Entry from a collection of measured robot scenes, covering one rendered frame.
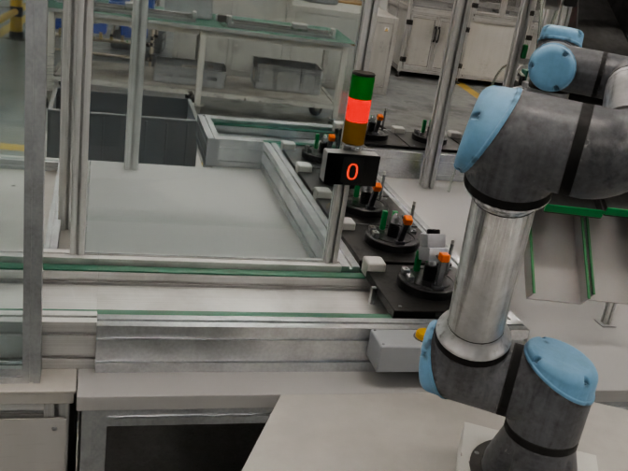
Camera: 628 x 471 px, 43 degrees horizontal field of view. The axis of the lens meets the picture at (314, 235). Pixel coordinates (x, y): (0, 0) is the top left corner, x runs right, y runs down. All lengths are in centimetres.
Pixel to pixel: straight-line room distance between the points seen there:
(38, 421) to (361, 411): 59
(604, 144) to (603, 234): 103
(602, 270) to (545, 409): 76
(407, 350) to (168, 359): 46
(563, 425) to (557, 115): 50
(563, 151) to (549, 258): 93
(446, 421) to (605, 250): 65
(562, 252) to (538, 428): 72
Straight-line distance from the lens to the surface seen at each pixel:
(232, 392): 154
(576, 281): 192
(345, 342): 162
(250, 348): 158
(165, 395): 152
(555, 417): 127
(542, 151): 99
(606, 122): 101
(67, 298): 172
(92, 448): 160
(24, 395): 154
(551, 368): 124
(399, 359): 160
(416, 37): 1073
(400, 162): 301
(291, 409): 152
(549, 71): 137
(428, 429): 154
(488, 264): 112
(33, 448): 160
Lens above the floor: 169
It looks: 21 degrees down
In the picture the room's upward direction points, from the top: 9 degrees clockwise
